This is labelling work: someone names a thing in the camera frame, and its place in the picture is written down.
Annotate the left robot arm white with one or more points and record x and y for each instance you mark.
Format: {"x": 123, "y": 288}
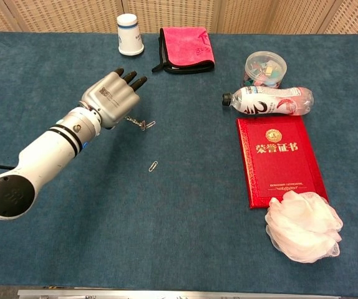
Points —
{"x": 41, "y": 155}

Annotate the red certificate folder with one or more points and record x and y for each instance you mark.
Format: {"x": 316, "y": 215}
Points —
{"x": 278, "y": 162}

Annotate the paperclip top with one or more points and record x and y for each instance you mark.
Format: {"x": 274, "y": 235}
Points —
{"x": 150, "y": 124}

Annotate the silver metal ball chain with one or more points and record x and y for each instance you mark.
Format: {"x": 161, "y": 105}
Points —
{"x": 132, "y": 120}

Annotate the pink folded microfibre cloth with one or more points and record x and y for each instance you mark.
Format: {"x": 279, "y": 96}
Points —
{"x": 185, "y": 46}

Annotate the blue felt table cover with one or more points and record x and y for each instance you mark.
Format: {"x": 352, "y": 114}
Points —
{"x": 135, "y": 233}

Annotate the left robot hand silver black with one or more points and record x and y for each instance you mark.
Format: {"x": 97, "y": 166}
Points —
{"x": 113, "y": 96}

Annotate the paperclip bottom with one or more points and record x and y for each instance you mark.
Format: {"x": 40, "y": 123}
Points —
{"x": 143, "y": 127}

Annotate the paperclip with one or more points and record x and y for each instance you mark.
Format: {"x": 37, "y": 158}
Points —
{"x": 142, "y": 124}
{"x": 150, "y": 124}
{"x": 143, "y": 127}
{"x": 153, "y": 166}

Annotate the white paper cup blue print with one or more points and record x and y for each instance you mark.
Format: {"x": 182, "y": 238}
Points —
{"x": 129, "y": 37}

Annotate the white mesh bath pouf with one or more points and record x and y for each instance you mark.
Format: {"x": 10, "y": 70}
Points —
{"x": 303, "y": 227}

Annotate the woven wicker folding screen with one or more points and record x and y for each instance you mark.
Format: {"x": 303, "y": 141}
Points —
{"x": 73, "y": 14}

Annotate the clear jar of binder clips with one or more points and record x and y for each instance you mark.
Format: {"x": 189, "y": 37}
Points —
{"x": 264, "y": 70}

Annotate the aluminium profile rail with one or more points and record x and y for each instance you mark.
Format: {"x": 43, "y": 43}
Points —
{"x": 166, "y": 294}

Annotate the clear plastic drink bottle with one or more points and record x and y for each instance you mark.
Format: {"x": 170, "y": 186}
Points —
{"x": 269, "y": 101}

